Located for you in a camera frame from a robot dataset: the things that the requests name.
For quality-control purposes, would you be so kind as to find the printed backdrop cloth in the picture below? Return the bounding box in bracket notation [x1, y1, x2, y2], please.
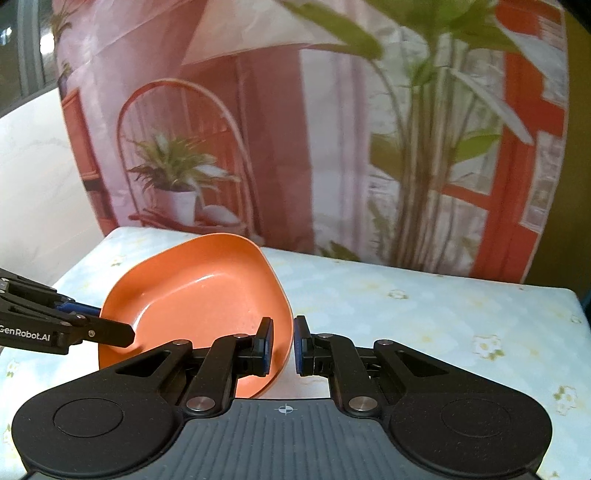
[51, 0, 571, 284]

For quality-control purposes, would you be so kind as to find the floral tablecloth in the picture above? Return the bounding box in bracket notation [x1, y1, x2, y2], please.
[0, 226, 587, 480]

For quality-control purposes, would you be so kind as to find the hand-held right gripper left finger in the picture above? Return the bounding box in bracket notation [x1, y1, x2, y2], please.
[99, 316, 276, 416]

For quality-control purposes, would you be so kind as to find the orange plate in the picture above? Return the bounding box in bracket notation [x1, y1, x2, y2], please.
[98, 233, 295, 400]

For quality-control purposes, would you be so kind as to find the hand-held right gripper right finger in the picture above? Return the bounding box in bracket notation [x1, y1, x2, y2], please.
[294, 315, 462, 416]

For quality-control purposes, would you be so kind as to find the window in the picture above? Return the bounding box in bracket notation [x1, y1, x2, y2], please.
[0, 0, 62, 116]

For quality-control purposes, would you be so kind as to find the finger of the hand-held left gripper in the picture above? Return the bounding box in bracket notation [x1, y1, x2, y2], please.
[0, 267, 101, 319]
[60, 314, 136, 348]

